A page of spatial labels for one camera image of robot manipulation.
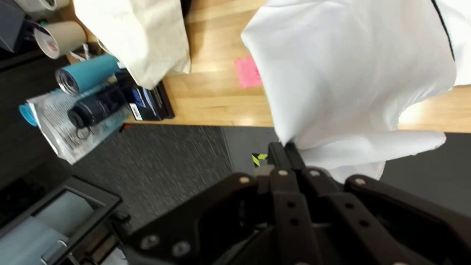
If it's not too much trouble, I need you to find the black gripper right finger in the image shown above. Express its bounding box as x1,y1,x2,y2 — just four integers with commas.
286,141,471,265

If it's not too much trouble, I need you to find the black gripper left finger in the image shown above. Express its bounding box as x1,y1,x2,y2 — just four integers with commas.
122,141,303,265

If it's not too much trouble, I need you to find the white linen cloth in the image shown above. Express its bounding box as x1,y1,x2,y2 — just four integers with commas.
240,0,471,183

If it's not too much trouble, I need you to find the yellow black floor tape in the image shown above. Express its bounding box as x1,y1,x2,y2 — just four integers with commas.
250,151,270,167

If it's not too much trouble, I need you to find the pink sticky note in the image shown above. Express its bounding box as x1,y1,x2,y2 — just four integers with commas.
233,54,264,89

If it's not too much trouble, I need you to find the black box with blue print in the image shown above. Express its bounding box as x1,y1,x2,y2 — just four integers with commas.
128,79,175,122

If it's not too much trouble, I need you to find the black drink bottle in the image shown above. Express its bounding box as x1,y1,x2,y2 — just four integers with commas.
67,83,130,129

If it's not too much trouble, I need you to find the black bin with white contents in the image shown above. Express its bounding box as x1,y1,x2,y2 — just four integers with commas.
0,175,124,265

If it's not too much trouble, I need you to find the cream cloth bag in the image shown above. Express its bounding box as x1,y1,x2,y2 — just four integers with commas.
72,0,192,91

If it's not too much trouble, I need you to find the teal tumbler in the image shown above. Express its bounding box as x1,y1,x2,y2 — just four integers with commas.
55,51,124,95

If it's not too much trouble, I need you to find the brown tape roll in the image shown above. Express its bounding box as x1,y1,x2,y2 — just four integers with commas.
33,18,89,60

